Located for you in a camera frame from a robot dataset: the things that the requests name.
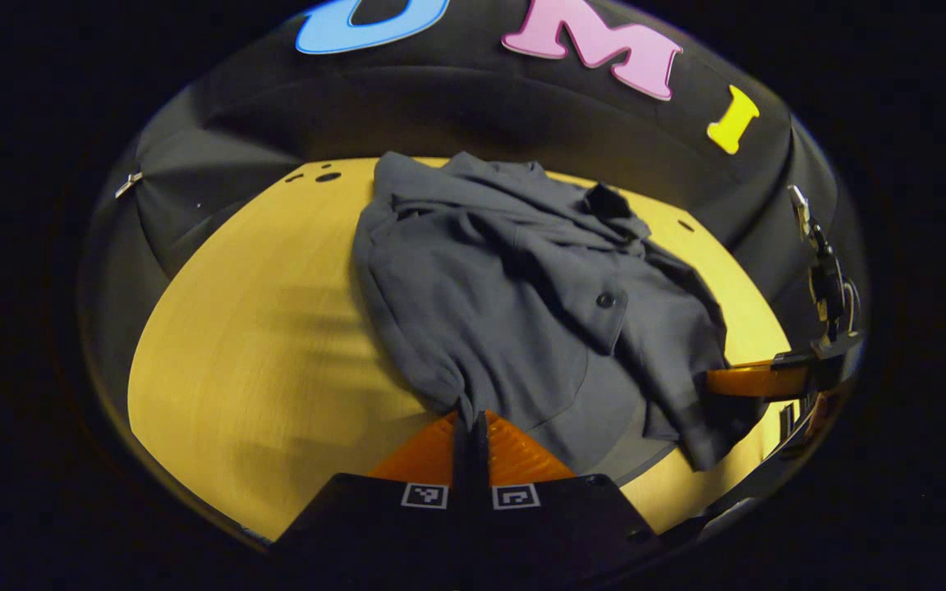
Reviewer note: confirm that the silver cloth clip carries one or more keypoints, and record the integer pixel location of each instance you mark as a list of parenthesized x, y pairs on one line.
[(128, 184)]

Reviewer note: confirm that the grey button shirt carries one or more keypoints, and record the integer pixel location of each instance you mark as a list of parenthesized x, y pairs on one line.
[(506, 320)]

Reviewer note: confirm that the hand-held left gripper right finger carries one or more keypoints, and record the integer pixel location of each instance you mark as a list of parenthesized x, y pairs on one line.
[(539, 533)]

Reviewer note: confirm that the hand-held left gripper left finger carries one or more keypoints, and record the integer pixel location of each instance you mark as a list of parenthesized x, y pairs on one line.
[(407, 533)]

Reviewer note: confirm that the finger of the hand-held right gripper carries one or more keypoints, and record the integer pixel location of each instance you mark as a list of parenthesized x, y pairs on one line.
[(756, 382)]

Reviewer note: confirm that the black backdrop cloth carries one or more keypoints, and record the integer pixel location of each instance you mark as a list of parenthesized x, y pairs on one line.
[(473, 115)]

